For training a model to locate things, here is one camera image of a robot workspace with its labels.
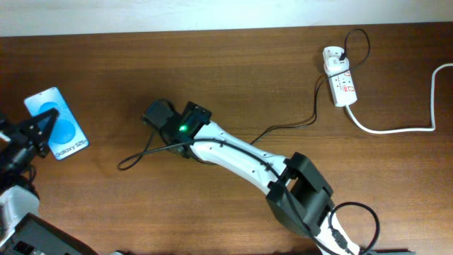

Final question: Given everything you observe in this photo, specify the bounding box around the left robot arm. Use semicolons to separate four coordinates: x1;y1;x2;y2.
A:
1;108;96;255

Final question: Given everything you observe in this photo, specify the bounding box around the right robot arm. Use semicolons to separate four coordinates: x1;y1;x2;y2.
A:
142;100;360;254

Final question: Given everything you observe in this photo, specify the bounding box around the white power strip cord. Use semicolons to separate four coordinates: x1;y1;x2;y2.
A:
343;62;453;135

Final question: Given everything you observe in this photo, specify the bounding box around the blue Galaxy smartphone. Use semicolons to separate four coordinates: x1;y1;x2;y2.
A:
24;87;89;160

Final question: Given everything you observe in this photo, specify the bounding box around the white power strip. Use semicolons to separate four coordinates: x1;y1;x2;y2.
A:
322;46;357;107

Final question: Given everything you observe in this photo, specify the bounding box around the white charger plug adapter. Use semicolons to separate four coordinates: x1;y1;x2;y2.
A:
324;56;350;76

